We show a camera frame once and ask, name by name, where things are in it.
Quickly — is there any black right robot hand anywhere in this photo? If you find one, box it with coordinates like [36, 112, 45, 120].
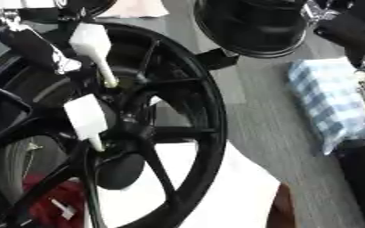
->
[299, 0, 365, 69]

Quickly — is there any white pin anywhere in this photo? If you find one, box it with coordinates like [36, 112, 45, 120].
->
[67, 22, 120, 89]
[62, 94, 111, 152]

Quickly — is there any black glossy container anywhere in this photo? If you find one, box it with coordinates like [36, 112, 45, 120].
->
[0, 84, 35, 150]

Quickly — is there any black wedge block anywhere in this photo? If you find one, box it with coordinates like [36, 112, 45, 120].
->
[193, 48, 240, 71]

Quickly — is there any grey ribbed tyre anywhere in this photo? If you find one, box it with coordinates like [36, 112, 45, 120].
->
[0, 136, 74, 208]

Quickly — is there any black spoked wheel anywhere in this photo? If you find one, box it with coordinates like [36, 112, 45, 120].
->
[0, 21, 230, 228]

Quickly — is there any black round tyre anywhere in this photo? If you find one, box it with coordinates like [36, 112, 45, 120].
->
[191, 0, 311, 60]

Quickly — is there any red bag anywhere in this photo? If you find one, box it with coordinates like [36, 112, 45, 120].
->
[21, 174, 88, 228]

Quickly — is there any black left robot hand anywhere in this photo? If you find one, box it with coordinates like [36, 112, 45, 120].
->
[0, 26, 85, 76]

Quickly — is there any pale pink cloth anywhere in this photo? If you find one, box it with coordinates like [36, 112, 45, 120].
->
[96, 0, 170, 19]

